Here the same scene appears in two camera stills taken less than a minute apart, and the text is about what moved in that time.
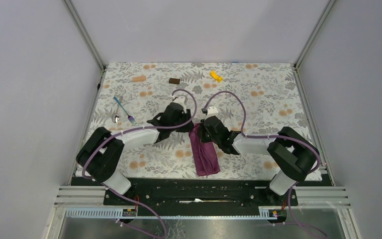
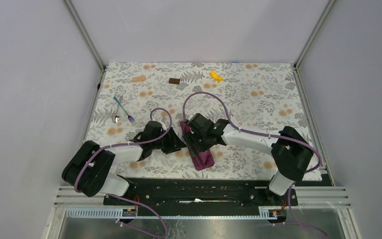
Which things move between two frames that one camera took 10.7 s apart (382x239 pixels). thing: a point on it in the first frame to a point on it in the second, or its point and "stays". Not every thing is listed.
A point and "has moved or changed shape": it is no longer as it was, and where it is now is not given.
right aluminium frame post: (295, 65) stays
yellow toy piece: (216, 76) stays
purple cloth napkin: (205, 158) has moved or changed shape
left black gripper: (185, 128) to (174, 143)
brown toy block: (174, 80) stays
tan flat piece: (139, 78) stays
